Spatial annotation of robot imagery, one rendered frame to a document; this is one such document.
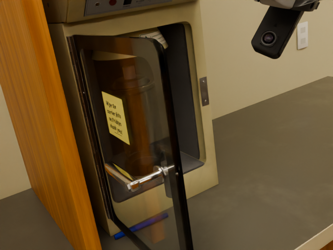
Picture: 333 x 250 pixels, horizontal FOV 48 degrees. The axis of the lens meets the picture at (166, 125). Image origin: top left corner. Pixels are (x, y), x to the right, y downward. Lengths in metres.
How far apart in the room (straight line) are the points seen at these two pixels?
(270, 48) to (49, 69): 0.34
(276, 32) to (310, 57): 1.34
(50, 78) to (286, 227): 0.56
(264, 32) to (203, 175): 0.49
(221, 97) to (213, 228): 0.78
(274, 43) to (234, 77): 0.99
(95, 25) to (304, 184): 0.63
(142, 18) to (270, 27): 0.31
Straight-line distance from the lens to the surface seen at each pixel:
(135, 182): 0.51
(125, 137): 0.60
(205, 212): 0.91
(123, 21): 0.78
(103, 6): 0.71
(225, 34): 1.50
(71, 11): 0.69
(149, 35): 0.84
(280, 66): 1.75
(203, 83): 0.90
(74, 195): 0.70
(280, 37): 0.58
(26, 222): 1.04
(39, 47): 0.63
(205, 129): 0.93
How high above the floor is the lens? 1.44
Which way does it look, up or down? 20 degrees down
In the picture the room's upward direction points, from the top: 8 degrees counter-clockwise
